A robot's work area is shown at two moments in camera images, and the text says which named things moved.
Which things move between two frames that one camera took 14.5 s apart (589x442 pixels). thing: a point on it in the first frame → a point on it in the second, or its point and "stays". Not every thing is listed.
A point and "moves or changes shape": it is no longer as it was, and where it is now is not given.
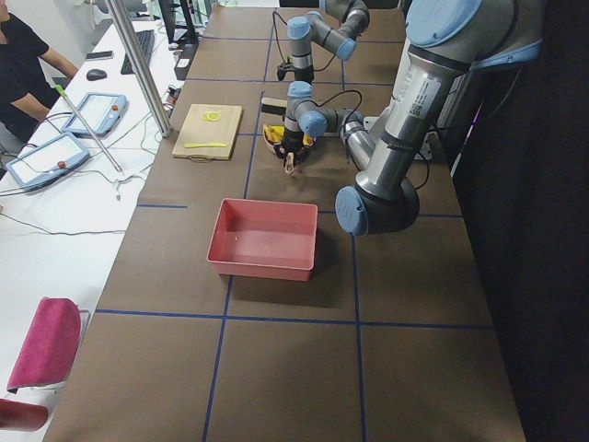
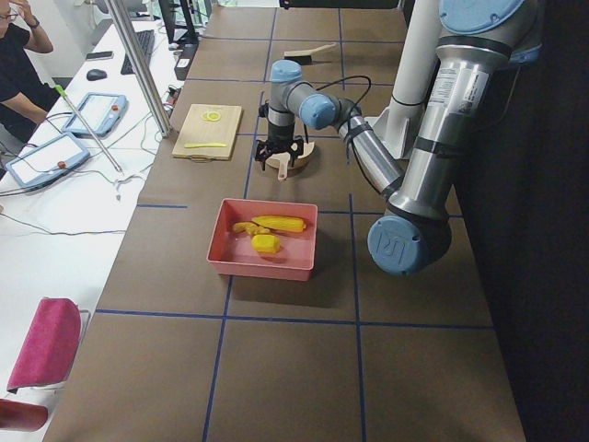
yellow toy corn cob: (274, 133) moves or changes shape
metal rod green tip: (60, 89) stays
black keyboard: (146, 41) stays
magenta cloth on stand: (49, 344) stays
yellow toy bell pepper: (273, 130) moves or changes shape
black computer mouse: (95, 75) stays
